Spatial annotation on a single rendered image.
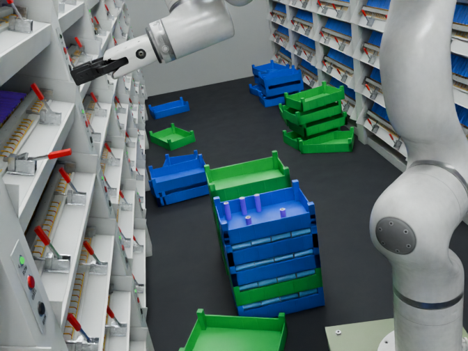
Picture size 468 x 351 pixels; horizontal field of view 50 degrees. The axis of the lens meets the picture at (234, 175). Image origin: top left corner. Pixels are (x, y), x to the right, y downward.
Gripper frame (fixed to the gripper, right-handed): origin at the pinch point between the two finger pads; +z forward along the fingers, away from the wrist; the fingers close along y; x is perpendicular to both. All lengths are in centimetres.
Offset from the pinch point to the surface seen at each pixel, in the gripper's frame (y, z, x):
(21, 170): -27.8, 10.4, -6.4
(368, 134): 158, -104, -113
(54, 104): 14.0, 11.9, -6.2
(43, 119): -1.0, 11.4, -5.4
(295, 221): 30, -34, -70
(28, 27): -1.1, 5.4, 11.8
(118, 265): 18, 19, -54
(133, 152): 134, 20, -63
